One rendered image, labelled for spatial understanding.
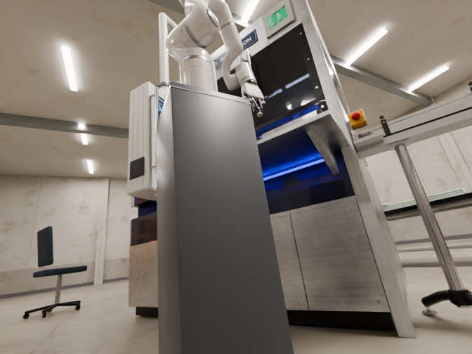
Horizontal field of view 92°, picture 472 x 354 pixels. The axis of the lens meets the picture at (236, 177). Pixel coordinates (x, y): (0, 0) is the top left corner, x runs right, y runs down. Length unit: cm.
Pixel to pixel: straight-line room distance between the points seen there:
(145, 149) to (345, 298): 130
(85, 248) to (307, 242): 1089
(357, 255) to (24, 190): 1222
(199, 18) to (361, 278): 127
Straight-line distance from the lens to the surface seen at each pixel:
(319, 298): 134
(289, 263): 136
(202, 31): 98
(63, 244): 1181
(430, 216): 140
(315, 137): 105
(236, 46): 134
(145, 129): 151
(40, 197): 1236
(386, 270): 126
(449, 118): 147
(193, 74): 83
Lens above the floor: 40
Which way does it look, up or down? 19 degrees up
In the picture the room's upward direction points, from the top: 8 degrees counter-clockwise
